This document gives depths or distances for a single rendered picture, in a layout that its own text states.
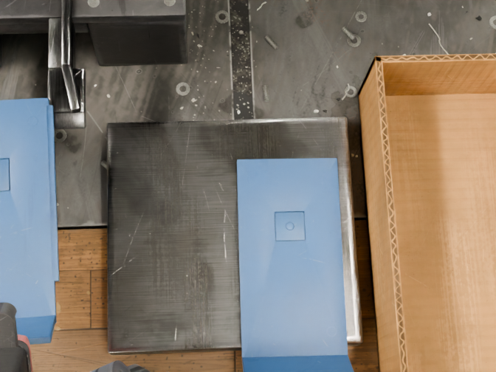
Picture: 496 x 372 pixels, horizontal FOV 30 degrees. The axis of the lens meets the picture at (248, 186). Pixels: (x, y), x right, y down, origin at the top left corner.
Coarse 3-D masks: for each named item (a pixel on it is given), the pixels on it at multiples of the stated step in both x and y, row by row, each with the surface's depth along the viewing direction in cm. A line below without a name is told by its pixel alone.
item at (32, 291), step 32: (0, 128) 57; (32, 128) 57; (32, 160) 57; (0, 192) 56; (32, 192) 56; (0, 224) 56; (32, 224) 56; (0, 256) 55; (32, 256) 55; (0, 288) 55; (32, 288) 55; (32, 320) 54
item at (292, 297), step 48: (240, 192) 64; (288, 192) 64; (336, 192) 64; (240, 240) 63; (336, 240) 63; (240, 288) 62; (288, 288) 62; (336, 288) 62; (288, 336) 61; (336, 336) 61
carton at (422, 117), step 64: (384, 64) 62; (448, 64) 62; (384, 128) 60; (448, 128) 68; (384, 192) 60; (448, 192) 66; (384, 256) 60; (448, 256) 65; (384, 320) 61; (448, 320) 64
